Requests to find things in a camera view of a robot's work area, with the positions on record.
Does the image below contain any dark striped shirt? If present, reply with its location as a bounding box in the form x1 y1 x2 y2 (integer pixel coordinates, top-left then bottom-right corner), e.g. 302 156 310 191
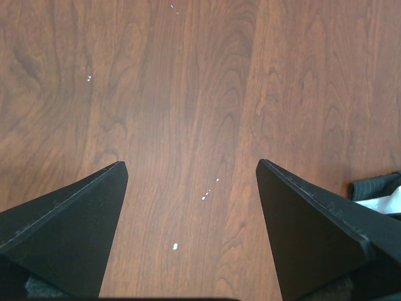
348 171 400 220

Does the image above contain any white long sleeve shirt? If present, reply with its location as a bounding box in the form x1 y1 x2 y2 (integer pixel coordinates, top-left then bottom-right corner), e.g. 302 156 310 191
357 186 400 215

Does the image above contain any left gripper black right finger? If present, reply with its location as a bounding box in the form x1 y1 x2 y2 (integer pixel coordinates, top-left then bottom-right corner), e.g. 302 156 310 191
256 159 400 300

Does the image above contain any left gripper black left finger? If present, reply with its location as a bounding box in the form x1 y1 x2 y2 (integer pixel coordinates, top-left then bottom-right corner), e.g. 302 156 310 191
1 161 128 298

